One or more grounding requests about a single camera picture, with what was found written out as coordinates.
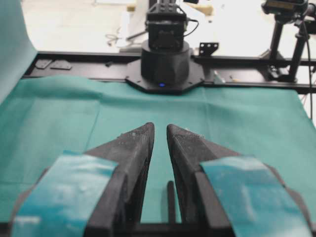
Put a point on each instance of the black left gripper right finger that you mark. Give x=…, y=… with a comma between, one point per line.
x=230, y=194

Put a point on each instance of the green table cloth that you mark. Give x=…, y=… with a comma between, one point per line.
x=40, y=118

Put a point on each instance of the black metal frame rail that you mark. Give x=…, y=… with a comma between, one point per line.
x=216, y=71

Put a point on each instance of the black tripod stand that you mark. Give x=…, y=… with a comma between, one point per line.
x=294, y=23

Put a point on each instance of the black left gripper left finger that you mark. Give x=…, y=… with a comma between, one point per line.
x=86, y=194

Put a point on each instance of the black perforated bracket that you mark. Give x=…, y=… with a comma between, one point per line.
x=206, y=49

